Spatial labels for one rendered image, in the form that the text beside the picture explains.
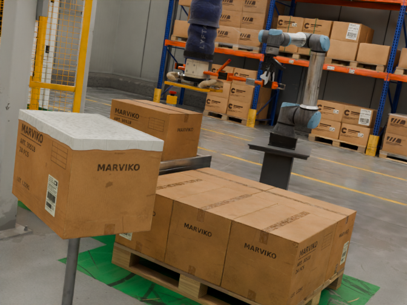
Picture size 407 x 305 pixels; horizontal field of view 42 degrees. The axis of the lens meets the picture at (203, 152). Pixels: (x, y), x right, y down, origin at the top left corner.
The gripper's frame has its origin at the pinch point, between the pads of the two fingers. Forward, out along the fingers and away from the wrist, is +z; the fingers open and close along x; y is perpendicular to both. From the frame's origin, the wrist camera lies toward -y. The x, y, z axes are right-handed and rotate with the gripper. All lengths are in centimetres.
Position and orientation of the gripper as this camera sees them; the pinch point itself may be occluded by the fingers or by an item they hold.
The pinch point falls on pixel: (269, 83)
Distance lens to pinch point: 367.1
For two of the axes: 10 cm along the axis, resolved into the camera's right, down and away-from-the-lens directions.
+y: -8.4, -2.3, 5.0
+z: -1.6, 9.7, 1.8
